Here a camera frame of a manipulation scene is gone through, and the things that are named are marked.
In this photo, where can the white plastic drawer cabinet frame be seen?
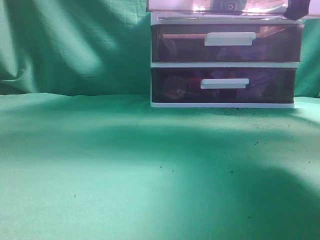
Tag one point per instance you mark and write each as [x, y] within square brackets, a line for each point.
[168, 18]

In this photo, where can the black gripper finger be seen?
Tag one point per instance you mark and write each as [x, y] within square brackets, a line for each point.
[297, 9]

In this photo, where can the green cloth backdrop and cover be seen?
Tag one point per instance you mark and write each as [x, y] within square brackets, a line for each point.
[83, 155]

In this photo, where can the purple translucent drawer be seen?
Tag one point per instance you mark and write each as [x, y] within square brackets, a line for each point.
[223, 85]
[229, 7]
[205, 43]

